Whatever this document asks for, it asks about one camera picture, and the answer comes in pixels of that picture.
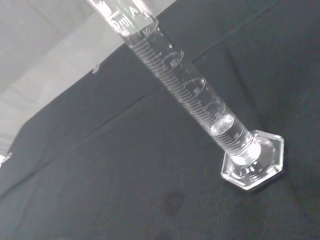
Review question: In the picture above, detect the black bench cloth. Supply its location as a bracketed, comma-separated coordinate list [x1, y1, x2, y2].
[0, 0, 320, 240]

